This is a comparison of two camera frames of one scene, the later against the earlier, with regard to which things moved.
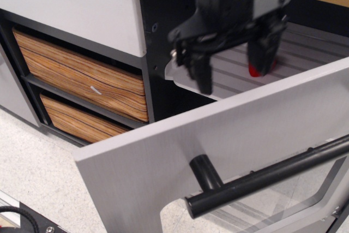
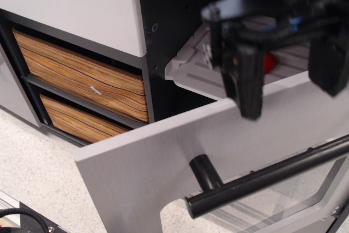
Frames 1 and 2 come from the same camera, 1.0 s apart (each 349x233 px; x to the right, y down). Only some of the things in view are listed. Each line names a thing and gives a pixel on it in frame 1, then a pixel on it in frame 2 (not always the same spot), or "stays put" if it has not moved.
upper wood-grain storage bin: (107, 84) stays put
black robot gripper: (229, 4) -> (276, 7)
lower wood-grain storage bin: (78, 123) stays put
